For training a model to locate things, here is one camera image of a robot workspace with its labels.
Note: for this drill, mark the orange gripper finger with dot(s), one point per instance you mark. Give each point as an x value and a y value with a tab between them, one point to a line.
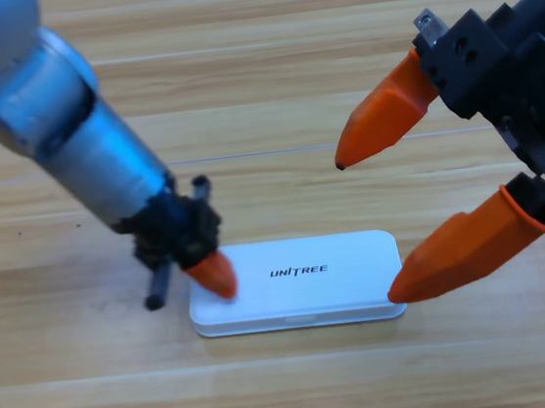
381	118
455	252

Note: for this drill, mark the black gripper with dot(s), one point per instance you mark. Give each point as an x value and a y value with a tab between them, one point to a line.
177	229
544	84

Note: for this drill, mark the white Unitree pencil case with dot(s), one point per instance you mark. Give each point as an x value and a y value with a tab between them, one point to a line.
312	293

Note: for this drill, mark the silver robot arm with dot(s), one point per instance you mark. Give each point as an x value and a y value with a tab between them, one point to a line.
73	138

